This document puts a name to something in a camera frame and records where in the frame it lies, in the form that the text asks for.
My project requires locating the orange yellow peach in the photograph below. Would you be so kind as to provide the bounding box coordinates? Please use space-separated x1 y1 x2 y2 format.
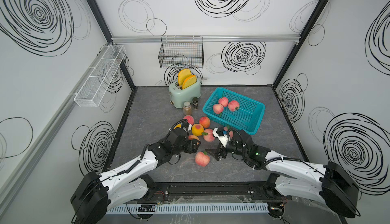
188 135 199 141

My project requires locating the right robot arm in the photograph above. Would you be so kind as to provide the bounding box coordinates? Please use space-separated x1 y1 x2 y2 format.
202 128 360 219

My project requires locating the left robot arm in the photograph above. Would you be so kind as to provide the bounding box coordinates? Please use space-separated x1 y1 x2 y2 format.
70 128 201 224

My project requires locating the teal plastic basket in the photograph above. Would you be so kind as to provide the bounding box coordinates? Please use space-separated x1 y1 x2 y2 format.
203 87 266 135

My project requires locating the yellow peach red spot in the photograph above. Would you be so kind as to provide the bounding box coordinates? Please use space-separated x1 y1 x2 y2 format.
192 123 204 136

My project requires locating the pink peach with leaf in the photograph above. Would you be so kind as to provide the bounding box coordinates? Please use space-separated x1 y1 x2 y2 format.
202 129 215 142

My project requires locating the orange red wrinkled peach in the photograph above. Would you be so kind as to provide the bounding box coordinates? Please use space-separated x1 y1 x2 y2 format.
199 116 211 129

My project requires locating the silver lid spice jar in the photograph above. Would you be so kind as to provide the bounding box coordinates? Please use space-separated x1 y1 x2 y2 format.
182 101 192 116

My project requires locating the black lid spice bottle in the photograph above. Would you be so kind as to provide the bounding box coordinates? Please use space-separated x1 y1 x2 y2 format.
192 97 199 109

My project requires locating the mint green toaster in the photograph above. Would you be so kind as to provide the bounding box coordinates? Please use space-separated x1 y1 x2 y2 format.
168 80 202 108

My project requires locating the front yellow toast slice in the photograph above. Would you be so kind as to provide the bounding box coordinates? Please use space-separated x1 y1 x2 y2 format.
181 75 198 90

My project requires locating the yellow toast slice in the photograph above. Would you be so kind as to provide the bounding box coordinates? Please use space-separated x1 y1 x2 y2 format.
181 75 198 90
178 68 192 86

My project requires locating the rear yellow toast slice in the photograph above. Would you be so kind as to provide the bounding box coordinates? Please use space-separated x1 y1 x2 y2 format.
178 68 192 86

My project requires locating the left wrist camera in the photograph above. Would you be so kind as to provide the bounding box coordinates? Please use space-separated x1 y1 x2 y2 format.
181 119 193 133

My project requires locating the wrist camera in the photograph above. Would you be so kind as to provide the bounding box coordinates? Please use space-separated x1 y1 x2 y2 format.
181 119 193 133
213 127 230 147

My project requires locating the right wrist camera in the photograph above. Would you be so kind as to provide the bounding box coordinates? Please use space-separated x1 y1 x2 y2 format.
213 127 230 147

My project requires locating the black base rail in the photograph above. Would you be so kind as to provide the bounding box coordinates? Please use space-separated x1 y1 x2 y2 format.
141 181 292 202

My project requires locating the white slotted cable duct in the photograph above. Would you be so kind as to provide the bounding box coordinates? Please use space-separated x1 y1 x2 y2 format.
107 203 270 215

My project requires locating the black wire wall basket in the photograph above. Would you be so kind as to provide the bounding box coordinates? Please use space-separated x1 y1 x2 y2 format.
158 36 204 69

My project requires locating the white mesh wall shelf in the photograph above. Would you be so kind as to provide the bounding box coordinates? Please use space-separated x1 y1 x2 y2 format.
74 44 126 107

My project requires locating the aluminium wall rail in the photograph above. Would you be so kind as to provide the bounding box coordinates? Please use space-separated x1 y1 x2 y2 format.
112 35 301 43

